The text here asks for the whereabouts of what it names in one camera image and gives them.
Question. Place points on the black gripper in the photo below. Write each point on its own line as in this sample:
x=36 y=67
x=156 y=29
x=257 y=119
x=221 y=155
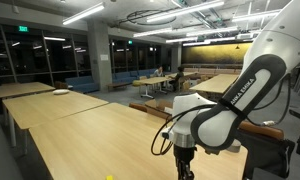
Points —
x=185 y=160

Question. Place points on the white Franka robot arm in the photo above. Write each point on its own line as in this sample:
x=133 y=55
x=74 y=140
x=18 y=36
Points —
x=256 y=83

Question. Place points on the white paper sheet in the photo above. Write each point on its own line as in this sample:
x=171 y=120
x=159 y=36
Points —
x=168 y=110

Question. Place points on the brown wooden chair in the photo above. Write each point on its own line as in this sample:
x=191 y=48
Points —
x=156 y=106

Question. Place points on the brown padded chair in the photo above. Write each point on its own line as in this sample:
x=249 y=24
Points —
x=137 y=106

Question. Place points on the wooden dining chair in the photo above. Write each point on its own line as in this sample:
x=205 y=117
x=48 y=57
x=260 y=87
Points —
x=185 y=87

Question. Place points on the yellow block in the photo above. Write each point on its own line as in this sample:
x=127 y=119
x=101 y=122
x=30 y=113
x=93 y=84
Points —
x=109 y=177

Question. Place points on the black bag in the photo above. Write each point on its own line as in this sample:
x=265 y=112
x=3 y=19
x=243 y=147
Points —
x=266 y=156

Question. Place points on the long wooden dining table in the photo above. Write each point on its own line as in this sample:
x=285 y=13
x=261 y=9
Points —
x=216 y=83

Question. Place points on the seated person dark clothes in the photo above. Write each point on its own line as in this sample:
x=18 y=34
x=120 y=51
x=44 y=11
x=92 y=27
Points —
x=178 y=77

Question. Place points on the wooden cafe table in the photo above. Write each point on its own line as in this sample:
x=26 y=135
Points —
x=153 y=80

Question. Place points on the yellow pouf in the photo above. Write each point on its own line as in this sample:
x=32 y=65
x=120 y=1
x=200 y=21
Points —
x=136 y=83

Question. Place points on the seated person light shirt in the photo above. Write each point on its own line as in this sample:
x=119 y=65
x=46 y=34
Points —
x=158 y=71

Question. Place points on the low wooden bench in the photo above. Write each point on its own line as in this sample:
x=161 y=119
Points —
x=116 y=85

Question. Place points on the blue sofa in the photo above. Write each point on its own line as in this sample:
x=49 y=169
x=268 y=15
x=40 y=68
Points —
x=81 y=83
x=123 y=77

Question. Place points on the linear ceiling light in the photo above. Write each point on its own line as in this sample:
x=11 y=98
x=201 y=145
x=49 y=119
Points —
x=185 y=10
x=181 y=39
x=153 y=32
x=83 y=13
x=211 y=31
x=253 y=15

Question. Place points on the small green exit sign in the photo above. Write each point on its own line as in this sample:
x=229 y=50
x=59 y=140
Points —
x=130 y=42

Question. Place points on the white paper notice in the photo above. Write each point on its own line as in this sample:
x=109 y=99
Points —
x=104 y=57

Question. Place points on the white plate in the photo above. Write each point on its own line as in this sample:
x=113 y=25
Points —
x=60 y=91

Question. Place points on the light wooden table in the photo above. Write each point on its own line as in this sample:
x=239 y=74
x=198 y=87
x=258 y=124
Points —
x=50 y=108
x=20 y=90

